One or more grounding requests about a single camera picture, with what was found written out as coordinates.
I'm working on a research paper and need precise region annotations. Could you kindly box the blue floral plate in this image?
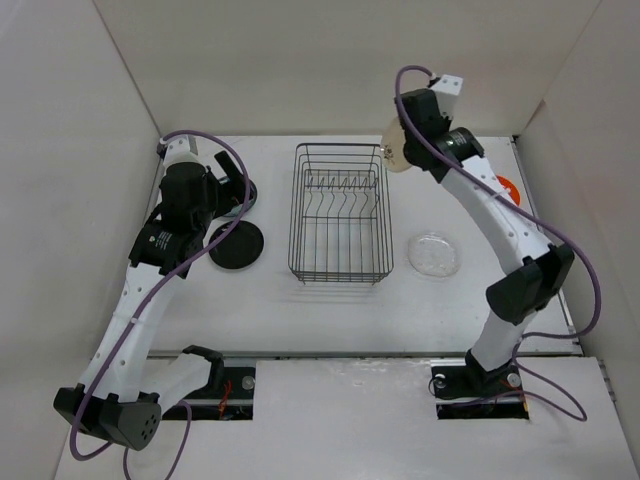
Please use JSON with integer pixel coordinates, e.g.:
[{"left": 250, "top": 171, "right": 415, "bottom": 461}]
[{"left": 223, "top": 181, "right": 258, "bottom": 218}]

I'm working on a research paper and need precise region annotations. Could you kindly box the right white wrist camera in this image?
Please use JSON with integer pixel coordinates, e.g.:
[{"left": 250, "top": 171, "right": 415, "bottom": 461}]
[{"left": 429, "top": 74, "right": 464, "bottom": 119}]

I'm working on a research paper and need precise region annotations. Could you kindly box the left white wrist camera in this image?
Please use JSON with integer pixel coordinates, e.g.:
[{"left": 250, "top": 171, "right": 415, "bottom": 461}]
[{"left": 156, "top": 135, "right": 199, "bottom": 168}]

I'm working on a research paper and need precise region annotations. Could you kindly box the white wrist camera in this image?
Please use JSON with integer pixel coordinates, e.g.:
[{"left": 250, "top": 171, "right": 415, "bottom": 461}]
[
  {"left": 156, "top": 135, "right": 199, "bottom": 168},
  {"left": 429, "top": 74, "right": 464, "bottom": 119}
]

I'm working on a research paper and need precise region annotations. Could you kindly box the orange plate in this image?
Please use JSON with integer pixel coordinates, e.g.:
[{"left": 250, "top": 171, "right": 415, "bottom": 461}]
[{"left": 496, "top": 175, "right": 521, "bottom": 206}]

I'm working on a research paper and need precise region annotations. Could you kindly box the dark wire dish rack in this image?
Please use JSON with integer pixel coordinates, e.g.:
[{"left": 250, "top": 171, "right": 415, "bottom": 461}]
[{"left": 288, "top": 142, "right": 394, "bottom": 285}]

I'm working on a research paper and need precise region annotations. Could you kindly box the cream patterned plate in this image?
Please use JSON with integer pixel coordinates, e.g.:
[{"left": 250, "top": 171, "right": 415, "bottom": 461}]
[{"left": 380, "top": 117, "right": 412, "bottom": 173}]

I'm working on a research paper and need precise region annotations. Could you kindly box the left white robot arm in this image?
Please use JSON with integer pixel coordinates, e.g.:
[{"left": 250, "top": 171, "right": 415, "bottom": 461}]
[{"left": 53, "top": 151, "right": 248, "bottom": 451}]

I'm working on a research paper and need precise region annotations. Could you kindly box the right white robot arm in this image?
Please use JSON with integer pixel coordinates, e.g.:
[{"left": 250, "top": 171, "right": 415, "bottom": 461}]
[{"left": 400, "top": 88, "right": 574, "bottom": 394}]

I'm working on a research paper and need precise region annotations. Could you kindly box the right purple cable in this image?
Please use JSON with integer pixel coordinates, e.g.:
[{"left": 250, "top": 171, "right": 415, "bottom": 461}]
[{"left": 393, "top": 64, "right": 602, "bottom": 420}]

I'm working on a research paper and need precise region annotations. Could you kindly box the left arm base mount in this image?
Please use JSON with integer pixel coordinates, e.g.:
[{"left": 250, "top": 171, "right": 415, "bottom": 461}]
[{"left": 185, "top": 359, "right": 256, "bottom": 421}]

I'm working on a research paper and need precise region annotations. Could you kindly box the black plate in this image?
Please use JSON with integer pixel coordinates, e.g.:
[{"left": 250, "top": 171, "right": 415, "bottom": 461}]
[{"left": 209, "top": 220, "right": 265, "bottom": 270}]

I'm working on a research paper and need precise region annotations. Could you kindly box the clear glass plate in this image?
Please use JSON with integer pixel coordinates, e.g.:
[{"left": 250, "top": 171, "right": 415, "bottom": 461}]
[{"left": 407, "top": 232, "right": 461, "bottom": 278}]

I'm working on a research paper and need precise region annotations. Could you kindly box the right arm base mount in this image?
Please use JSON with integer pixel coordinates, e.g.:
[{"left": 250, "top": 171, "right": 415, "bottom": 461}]
[{"left": 428, "top": 359, "right": 529, "bottom": 420}]

